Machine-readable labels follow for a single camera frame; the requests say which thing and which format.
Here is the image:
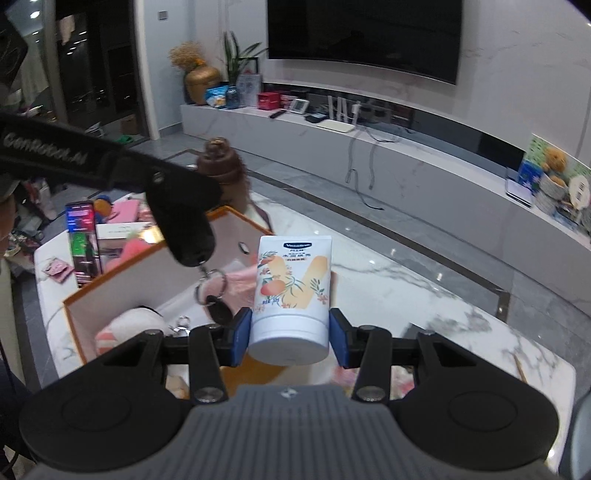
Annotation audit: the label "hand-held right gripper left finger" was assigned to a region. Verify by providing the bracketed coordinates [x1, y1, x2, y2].
[95, 307, 254, 403]

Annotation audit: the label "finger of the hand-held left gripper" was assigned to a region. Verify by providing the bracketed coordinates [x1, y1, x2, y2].
[104, 150, 222, 210]

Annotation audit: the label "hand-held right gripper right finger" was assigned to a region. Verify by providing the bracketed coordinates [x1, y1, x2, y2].
[329, 307, 497, 402]

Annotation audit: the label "small black key fob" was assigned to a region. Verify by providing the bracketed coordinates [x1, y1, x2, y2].
[193, 265, 234, 326]

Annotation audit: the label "pink pouch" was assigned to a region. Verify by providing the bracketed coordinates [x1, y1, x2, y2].
[222, 263, 259, 305]

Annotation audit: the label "white lotion tube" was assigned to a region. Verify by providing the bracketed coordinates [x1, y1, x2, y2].
[248, 235, 333, 365]

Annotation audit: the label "crochet bunny doll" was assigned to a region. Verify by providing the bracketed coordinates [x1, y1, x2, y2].
[95, 305, 169, 358]

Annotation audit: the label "orange storage box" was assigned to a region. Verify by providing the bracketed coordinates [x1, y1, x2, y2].
[62, 206, 335, 400]

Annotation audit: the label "white marble desktop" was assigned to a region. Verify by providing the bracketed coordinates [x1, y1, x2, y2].
[34, 191, 578, 416]

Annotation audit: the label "pink case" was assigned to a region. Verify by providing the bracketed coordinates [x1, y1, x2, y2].
[117, 200, 144, 224]

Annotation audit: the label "white flat box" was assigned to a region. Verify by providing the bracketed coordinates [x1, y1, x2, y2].
[97, 222, 160, 243]

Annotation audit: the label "pink round plush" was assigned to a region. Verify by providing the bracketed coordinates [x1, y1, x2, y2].
[121, 235, 158, 264]

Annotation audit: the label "smartphone with lit screen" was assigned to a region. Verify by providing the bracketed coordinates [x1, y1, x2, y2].
[65, 200, 105, 289]

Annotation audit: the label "brown leather bag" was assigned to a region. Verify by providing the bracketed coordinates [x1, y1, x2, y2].
[196, 137, 273, 232]

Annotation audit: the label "dark glass door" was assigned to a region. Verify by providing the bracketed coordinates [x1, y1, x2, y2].
[55, 0, 153, 139]

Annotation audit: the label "gold vase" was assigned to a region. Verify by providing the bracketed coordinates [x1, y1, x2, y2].
[184, 65, 221, 106]

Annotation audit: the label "blue snack bag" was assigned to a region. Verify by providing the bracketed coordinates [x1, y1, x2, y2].
[204, 85, 229, 109]

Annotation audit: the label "pink card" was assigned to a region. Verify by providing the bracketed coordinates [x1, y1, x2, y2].
[41, 256, 75, 284]

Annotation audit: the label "dried yellow flowers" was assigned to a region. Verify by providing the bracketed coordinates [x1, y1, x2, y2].
[168, 41, 206, 72]

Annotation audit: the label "framed picture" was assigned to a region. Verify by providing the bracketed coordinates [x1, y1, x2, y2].
[235, 73, 264, 108]

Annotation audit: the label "tall leafy plant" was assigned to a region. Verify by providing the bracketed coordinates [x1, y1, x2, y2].
[223, 30, 269, 88]

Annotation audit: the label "white marble TV cabinet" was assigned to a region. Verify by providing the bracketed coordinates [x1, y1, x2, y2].
[180, 78, 591, 252]

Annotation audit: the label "white router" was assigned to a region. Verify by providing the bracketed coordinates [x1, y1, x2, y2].
[318, 92, 363, 134]

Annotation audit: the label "green landscape picture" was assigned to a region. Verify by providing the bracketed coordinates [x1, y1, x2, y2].
[517, 134, 591, 204]

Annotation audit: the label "black television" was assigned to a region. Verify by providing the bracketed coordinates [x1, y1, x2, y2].
[267, 0, 463, 86]

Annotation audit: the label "brown teddy bear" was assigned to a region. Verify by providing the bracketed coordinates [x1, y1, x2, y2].
[540, 147, 570, 185]

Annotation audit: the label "cream paper fan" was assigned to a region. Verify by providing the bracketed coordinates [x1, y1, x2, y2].
[567, 176, 591, 206]

